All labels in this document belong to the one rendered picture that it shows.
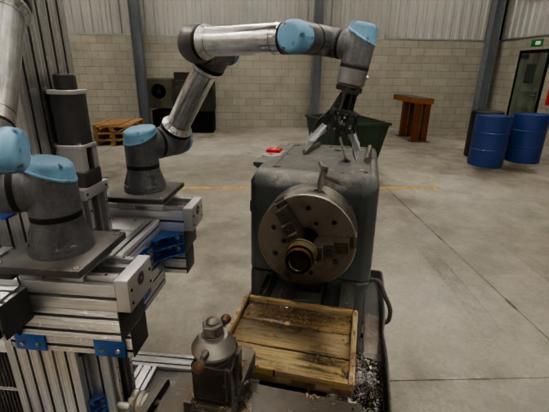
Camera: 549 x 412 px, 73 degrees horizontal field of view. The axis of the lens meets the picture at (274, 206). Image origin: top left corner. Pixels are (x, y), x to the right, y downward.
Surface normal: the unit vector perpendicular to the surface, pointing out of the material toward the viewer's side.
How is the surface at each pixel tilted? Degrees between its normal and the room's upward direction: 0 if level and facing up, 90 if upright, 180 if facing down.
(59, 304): 90
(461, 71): 90
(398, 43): 90
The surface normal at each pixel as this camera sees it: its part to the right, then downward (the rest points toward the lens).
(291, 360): 0.01, -0.94
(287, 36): -0.56, 0.28
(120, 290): -0.11, 0.34
